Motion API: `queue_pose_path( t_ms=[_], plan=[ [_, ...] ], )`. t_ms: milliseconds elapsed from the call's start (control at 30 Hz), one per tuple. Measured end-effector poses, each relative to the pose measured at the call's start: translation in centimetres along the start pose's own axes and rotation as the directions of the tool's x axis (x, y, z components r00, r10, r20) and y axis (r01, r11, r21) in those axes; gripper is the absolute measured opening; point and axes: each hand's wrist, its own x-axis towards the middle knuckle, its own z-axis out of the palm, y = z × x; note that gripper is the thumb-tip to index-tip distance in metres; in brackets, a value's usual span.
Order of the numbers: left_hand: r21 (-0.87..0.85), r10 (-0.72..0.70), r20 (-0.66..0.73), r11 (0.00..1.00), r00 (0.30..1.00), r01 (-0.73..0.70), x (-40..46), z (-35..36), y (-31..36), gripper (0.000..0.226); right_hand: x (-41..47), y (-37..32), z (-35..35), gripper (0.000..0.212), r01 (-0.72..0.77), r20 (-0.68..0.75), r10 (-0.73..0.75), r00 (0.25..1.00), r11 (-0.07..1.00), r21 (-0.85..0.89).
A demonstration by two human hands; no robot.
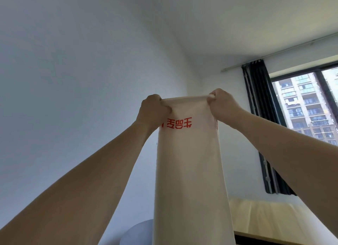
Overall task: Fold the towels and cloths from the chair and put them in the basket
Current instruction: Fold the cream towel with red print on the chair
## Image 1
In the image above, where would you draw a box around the person's left forearm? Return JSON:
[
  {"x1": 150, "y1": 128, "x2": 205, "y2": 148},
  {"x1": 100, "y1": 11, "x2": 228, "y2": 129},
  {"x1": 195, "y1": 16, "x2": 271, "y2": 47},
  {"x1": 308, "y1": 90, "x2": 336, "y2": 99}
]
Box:
[{"x1": 0, "y1": 120, "x2": 159, "y2": 245}]

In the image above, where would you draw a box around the wooden table with black legs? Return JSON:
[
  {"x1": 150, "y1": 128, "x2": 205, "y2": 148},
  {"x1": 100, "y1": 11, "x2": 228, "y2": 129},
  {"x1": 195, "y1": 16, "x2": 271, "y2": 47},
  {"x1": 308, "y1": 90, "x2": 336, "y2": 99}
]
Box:
[{"x1": 228, "y1": 197, "x2": 338, "y2": 245}]

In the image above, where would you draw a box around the cream towel with red band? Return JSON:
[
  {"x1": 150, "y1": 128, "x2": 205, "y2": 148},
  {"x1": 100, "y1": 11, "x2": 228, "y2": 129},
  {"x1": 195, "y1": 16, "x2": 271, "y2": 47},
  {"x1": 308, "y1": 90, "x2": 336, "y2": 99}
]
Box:
[{"x1": 152, "y1": 95, "x2": 236, "y2": 245}]

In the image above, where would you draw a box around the person's left hand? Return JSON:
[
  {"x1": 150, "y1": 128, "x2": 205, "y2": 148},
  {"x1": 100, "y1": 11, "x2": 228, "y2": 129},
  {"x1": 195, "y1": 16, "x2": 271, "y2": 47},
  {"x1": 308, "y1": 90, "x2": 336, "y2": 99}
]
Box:
[{"x1": 135, "y1": 94, "x2": 172, "y2": 133}]

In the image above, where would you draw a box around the grey plastic chair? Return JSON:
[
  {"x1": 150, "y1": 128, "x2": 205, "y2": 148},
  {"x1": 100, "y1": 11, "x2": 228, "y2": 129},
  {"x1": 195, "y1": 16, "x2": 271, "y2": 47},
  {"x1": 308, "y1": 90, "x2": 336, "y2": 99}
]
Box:
[{"x1": 119, "y1": 219, "x2": 154, "y2": 245}]

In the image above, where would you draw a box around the person's right forearm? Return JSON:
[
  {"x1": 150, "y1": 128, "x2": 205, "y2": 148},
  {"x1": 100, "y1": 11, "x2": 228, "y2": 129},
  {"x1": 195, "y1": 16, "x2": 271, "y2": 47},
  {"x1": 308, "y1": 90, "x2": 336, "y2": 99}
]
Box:
[{"x1": 224, "y1": 113, "x2": 338, "y2": 237}]

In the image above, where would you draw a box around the dark grey curtain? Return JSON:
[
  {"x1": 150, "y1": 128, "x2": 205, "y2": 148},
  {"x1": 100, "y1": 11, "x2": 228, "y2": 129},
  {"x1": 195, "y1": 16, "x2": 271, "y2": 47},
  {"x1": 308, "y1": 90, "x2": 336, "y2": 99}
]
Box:
[{"x1": 242, "y1": 59, "x2": 298, "y2": 196}]

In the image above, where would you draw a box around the person's right hand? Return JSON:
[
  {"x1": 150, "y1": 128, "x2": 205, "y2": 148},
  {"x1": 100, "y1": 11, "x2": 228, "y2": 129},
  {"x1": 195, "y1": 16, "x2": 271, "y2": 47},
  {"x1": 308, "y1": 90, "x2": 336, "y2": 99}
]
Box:
[{"x1": 206, "y1": 88, "x2": 245, "y2": 129}]

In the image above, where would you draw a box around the white curtain rod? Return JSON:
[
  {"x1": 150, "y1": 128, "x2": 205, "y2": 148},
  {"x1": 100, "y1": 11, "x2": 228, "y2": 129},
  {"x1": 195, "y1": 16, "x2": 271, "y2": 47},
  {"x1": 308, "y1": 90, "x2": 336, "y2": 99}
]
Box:
[{"x1": 221, "y1": 32, "x2": 338, "y2": 73}]

